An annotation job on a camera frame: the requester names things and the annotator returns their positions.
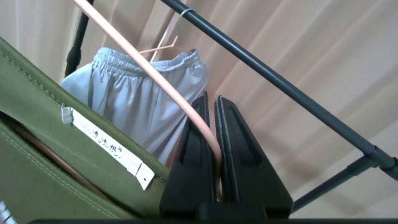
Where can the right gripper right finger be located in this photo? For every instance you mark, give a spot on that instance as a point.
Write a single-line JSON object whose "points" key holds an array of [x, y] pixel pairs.
{"points": [[255, 180]]}

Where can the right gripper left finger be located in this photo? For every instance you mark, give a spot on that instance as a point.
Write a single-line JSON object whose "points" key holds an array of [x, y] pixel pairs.
{"points": [[192, 180]]}

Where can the pale grey shorts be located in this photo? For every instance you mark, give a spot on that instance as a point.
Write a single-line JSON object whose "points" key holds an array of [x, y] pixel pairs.
{"points": [[140, 99]]}

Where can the pink clothes hanger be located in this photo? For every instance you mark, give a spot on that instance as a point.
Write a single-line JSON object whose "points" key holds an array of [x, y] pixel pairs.
{"points": [[149, 70], [158, 48]]}

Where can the dark green garment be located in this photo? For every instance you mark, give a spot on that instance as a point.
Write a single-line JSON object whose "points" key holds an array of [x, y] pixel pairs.
{"points": [[31, 93]]}

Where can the black clothes rack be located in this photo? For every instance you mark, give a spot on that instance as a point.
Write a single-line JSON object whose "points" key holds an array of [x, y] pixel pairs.
{"points": [[280, 81]]}

